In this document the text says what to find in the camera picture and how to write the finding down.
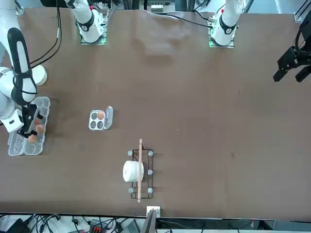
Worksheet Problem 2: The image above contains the clear four-slot egg tray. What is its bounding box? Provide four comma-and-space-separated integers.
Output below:
88, 105, 114, 132

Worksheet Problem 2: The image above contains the black wire cup rack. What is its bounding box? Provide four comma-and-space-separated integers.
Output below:
127, 144, 154, 200

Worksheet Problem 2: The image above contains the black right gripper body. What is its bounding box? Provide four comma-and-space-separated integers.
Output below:
21, 103, 33, 133

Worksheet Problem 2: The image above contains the black box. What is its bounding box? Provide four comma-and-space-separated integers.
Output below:
3, 217, 25, 233

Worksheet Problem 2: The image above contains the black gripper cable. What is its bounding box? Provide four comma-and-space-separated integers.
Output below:
29, 0, 61, 67

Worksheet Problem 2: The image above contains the grey power brick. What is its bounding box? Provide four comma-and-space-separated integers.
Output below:
122, 218, 141, 233

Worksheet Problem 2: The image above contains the black table cable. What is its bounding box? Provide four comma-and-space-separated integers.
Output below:
155, 13, 214, 29

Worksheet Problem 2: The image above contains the clear twelve-slot egg tray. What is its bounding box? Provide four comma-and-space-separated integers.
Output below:
8, 96, 51, 156

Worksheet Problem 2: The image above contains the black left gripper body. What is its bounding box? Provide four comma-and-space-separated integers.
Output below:
293, 17, 311, 66

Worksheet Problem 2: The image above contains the red black connector block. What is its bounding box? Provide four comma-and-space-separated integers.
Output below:
89, 219, 103, 233

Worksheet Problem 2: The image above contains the aluminium camera post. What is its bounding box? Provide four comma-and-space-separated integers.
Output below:
143, 209, 157, 233

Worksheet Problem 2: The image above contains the white round bowl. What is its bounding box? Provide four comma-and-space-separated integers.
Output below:
31, 64, 48, 86

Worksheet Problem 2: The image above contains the white post bracket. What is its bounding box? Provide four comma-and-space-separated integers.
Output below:
146, 206, 161, 218

